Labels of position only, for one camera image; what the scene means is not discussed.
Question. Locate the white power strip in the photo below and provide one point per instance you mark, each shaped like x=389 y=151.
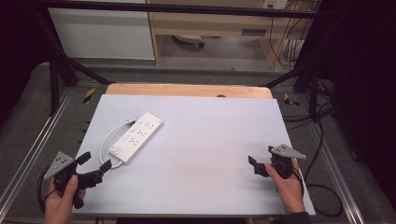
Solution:
x=136 y=137

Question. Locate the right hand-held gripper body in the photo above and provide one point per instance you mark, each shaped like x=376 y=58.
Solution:
x=281 y=161

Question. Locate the person's right hand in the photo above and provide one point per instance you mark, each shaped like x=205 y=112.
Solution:
x=288 y=186

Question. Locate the wooden desk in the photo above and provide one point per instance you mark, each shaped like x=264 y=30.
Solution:
x=218 y=28

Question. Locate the white table mat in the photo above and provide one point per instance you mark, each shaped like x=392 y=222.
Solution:
x=193 y=155

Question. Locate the person's left hand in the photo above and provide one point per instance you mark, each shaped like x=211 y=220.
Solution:
x=62 y=202

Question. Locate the white wall socket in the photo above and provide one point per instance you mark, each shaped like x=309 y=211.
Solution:
x=275 y=4

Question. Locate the wooden table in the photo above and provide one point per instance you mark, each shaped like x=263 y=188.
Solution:
x=186 y=90

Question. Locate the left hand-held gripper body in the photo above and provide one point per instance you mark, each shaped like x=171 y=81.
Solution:
x=63 y=170

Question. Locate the white cabinet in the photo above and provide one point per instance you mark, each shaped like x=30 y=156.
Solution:
x=101 y=34

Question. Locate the black metal frame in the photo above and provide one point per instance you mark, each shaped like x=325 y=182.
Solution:
x=174 y=14

